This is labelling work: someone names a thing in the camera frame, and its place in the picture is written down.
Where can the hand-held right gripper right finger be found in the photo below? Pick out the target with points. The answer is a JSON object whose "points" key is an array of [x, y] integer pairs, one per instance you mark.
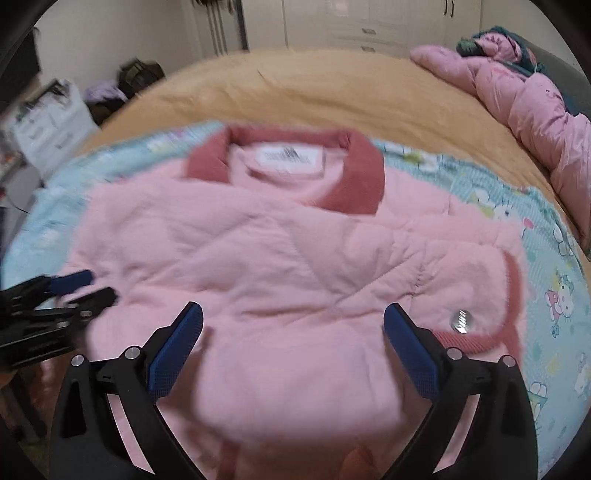
{"points": [[411, 350]]}

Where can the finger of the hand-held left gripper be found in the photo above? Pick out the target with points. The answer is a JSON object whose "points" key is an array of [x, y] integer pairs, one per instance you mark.
{"points": [[94, 299], [74, 280]]}

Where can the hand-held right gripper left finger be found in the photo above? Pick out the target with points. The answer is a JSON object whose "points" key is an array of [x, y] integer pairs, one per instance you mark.
{"points": [[178, 350]]}

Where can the pink quilted jacket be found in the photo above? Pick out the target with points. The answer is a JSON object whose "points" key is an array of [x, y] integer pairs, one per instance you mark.
{"points": [[286, 277]]}

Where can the dark clothes pile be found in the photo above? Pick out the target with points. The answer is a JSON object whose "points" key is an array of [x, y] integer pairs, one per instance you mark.
{"points": [[104, 113]]}

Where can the purple clothes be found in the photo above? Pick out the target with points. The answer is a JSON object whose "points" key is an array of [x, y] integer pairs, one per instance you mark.
{"points": [[104, 92]]}

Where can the grey chair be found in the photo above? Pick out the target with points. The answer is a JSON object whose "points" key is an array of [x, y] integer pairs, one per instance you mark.
{"points": [[23, 189]]}

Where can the white drawer cabinet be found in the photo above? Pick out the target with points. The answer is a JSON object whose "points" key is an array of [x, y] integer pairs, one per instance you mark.
{"points": [[51, 134]]}

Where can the blue cartoon printed blanket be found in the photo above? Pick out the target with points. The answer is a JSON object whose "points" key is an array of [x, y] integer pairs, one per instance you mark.
{"points": [[545, 258]]}

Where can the black bag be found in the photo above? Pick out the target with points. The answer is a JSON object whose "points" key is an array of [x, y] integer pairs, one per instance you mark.
{"points": [[141, 74]]}

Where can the black television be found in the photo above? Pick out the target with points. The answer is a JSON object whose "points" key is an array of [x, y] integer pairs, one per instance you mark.
{"points": [[23, 60]]}

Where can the pink puffy coat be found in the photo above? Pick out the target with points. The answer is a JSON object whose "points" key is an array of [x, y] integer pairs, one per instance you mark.
{"points": [[531, 106]]}

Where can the bed with tan bedspread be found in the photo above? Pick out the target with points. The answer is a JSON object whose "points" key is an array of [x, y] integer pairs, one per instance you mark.
{"points": [[323, 87]]}

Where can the grey quilted headboard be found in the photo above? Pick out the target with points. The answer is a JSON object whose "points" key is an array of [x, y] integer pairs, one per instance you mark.
{"points": [[572, 92]]}

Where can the dark floral garment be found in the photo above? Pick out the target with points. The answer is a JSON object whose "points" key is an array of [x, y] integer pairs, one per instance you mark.
{"points": [[526, 57]]}

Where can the white wardrobe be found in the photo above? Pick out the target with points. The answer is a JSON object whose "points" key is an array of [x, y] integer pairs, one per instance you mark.
{"points": [[351, 23]]}

